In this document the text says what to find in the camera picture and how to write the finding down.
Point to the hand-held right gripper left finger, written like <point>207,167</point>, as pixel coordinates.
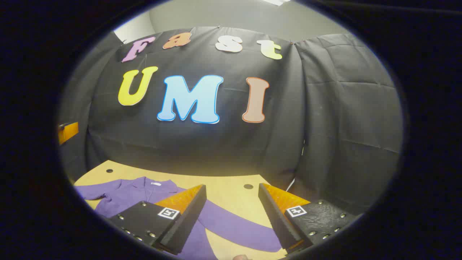
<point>187,216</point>

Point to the black backdrop cloth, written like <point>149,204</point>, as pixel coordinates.
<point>216,144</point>

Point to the purple shirt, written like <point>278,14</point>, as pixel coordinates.
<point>231,224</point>

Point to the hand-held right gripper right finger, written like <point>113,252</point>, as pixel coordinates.
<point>278,220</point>

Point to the ceiling light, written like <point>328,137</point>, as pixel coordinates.
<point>276,1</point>

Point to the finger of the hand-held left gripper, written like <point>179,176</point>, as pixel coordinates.
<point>68,133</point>

